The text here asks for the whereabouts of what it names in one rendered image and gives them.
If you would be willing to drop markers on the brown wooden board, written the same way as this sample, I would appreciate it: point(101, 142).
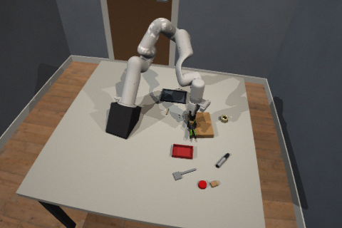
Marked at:
point(204, 125)

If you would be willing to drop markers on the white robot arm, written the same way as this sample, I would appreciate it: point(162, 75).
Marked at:
point(147, 50)

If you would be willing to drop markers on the red button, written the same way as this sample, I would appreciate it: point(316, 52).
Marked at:
point(202, 184)

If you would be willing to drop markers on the red open tray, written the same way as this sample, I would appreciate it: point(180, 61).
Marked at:
point(182, 151)

